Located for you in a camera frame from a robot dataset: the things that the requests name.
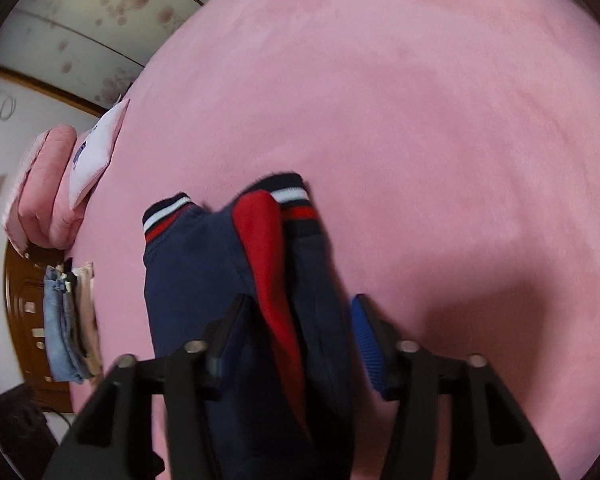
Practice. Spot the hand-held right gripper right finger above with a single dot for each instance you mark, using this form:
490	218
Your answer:
367	340

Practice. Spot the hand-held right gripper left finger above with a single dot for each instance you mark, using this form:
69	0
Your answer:
230	330

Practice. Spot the navy and red baseball jacket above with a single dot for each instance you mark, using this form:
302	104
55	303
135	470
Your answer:
190	270

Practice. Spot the folded cream clothes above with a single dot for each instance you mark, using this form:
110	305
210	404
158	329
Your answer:
87	310

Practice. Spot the folded blue jeans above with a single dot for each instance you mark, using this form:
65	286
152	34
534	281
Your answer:
57	325

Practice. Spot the wooden headboard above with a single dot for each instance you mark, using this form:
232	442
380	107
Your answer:
25	330

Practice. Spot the pink bed blanket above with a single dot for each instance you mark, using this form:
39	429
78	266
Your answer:
430	135

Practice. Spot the white printed pillow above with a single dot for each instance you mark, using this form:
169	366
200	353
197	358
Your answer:
95	155

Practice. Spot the folded pink quilt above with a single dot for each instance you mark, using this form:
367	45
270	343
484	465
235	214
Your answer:
50	185

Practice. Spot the dark bedside object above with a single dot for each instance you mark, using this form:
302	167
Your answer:
15	420

